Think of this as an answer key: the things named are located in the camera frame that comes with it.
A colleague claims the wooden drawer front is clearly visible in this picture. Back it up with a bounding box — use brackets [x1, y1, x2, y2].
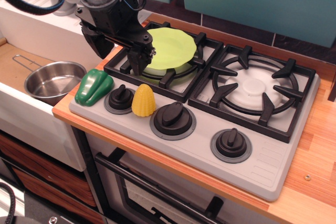
[0, 133, 106, 224]

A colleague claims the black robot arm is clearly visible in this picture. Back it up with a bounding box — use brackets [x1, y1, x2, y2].
[75, 0, 155, 76]

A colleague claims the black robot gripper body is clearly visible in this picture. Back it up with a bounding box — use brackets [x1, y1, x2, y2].
[76, 0, 153, 48]

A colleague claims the black burner grate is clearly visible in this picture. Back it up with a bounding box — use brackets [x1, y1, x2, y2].
[103, 32, 224, 103]
[188, 45, 320, 143]

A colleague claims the black stove knob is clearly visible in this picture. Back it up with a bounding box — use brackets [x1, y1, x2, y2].
[104, 84, 135, 115]
[210, 128, 252, 164]
[150, 102, 196, 141]

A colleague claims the white right burner disc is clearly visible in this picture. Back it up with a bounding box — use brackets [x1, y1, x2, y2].
[225, 68, 282, 110]

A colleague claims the right black stove knob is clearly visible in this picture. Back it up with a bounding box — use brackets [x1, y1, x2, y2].
[210, 128, 252, 164]

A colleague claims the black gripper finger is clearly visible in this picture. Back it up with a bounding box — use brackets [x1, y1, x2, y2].
[127, 44, 155, 76]
[81, 26, 114, 59]

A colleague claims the middle black stove knob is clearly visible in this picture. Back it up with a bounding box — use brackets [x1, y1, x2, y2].
[150, 102, 196, 141]

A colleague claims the black oven door handle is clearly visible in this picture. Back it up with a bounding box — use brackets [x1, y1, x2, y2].
[94, 148, 223, 223]

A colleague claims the left black stove knob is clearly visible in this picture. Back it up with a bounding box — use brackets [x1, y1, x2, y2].
[104, 84, 135, 115]

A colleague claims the teal cabinet box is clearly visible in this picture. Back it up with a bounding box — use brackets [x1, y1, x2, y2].
[184, 0, 335, 47]

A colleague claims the light green plastic plate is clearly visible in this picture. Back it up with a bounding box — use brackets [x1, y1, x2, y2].
[148, 27, 197, 70]

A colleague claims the left black burner grate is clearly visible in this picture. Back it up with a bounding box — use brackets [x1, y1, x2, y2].
[103, 32, 224, 103]

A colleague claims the grey toy stove top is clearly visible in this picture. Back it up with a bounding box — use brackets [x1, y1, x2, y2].
[69, 22, 309, 201]

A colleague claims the right black burner grate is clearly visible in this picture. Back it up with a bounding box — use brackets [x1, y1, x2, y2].
[188, 45, 320, 143]

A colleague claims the green toy bell pepper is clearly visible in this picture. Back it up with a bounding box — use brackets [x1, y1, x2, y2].
[75, 69, 114, 106]

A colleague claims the yellow toy corn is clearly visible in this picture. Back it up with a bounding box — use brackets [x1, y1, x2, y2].
[131, 84, 156, 117]

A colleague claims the stainless steel pot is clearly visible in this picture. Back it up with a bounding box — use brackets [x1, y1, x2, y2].
[13, 55, 87, 106]

